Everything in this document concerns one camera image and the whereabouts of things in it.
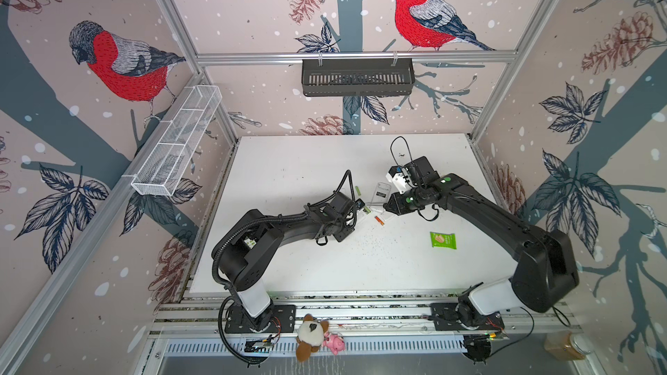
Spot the white battery cover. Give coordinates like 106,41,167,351
380,211,396,222

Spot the white red remote control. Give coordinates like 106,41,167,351
370,182,393,206

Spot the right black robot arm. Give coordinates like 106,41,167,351
383,156,579,329

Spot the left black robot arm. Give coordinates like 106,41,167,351
211,170,361,331

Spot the green snack packet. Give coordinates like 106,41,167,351
430,232,457,250

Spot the brown white plush dog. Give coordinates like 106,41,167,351
296,314,329,363

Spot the pink plush toy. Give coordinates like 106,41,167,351
322,332,346,356

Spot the amber plastic jar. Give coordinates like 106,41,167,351
544,331,593,361

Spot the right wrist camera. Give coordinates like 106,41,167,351
386,166,413,194

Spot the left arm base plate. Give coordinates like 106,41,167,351
223,304,296,334

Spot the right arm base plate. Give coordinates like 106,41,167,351
427,302,505,332

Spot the black wire wall basket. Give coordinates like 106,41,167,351
302,58,415,97

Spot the black left base cable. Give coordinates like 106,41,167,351
217,295,274,366

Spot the black base cable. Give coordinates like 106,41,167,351
217,295,274,366
486,306,571,359

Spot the white wire wall basket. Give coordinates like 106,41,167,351
132,85,222,197

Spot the black right base cable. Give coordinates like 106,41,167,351
486,306,571,359

